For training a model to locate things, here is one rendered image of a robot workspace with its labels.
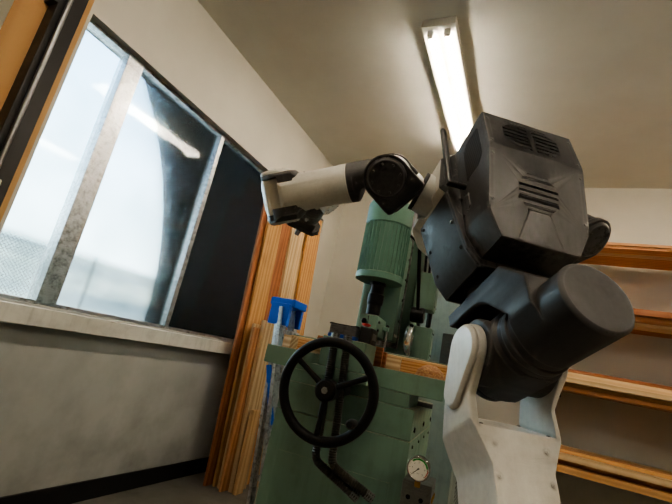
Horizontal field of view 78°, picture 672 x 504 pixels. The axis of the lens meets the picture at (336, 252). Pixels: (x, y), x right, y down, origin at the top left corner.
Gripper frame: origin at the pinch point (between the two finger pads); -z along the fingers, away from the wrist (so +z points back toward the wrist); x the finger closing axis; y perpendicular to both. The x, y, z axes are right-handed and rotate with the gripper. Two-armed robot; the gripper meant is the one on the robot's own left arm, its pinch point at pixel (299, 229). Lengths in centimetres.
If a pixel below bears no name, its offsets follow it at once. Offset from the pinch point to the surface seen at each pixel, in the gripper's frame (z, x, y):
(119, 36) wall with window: -35, -113, 79
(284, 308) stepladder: -92, 16, 10
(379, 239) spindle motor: 4.0, 27.8, 8.3
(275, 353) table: -18.0, 10.6, -38.1
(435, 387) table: 13, 54, -38
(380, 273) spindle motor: 2.2, 32.3, -3.6
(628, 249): -42, 214, 129
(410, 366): -4, 53, -29
